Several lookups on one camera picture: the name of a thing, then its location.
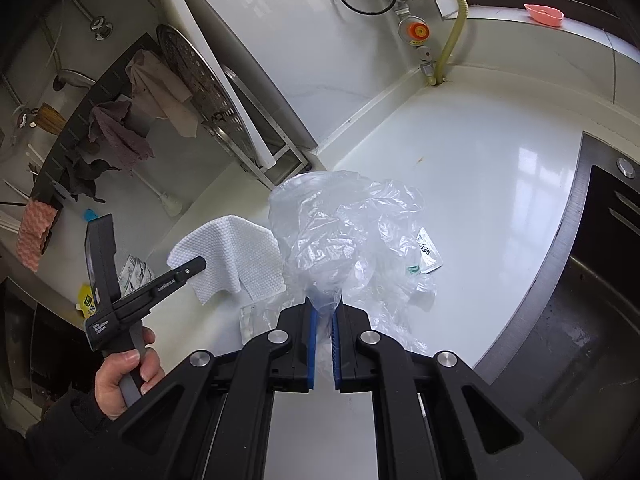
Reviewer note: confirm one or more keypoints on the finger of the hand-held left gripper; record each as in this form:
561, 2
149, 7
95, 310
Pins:
165, 282

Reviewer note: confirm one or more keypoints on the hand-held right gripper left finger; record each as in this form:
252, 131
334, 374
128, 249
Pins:
311, 355

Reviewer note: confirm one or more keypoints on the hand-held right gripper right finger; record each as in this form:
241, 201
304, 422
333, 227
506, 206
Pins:
339, 355

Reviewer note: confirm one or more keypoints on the clear plastic bag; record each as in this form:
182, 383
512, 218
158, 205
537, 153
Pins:
325, 220

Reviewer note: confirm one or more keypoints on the person's left forearm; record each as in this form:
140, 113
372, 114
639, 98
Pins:
60, 440

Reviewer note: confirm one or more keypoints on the person's left hand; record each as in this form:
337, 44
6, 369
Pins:
110, 385

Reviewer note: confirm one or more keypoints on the yellow packet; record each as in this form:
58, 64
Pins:
86, 302

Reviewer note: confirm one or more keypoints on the small clear wrapper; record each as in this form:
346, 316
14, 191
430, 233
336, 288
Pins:
252, 320

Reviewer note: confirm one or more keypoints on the white paper towel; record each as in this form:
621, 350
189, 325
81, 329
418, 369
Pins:
225, 250

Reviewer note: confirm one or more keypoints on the white dish brush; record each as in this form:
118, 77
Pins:
172, 206

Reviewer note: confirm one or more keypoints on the pink wavy sponge cloth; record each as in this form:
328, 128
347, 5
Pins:
35, 235

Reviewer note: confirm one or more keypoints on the dark cloth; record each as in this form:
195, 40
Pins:
87, 177

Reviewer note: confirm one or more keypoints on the white green sachet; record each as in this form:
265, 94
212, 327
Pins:
429, 252

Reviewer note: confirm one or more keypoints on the grey purple cloth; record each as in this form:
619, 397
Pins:
117, 135

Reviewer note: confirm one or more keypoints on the steel board rack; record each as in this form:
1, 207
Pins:
285, 160

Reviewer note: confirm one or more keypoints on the black hanging rack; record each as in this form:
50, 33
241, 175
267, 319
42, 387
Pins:
80, 115

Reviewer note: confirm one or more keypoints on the beige cloth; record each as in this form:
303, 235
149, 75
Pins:
160, 90

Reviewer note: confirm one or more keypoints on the perforated metal steamer plate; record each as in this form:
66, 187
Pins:
200, 75

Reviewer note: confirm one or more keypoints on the steel faucet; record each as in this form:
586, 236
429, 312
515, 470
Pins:
70, 79

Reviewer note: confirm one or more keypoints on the grey cutting board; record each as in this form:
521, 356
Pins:
250, 50

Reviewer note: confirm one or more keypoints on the black stove hob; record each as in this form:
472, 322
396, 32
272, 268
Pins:
590, 285

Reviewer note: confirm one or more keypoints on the gas valve with orange regulator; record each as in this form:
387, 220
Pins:
417, 30

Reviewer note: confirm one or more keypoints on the silver stove knob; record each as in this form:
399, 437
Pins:
626, 167

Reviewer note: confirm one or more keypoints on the pink soap dish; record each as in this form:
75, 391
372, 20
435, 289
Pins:
542, 14

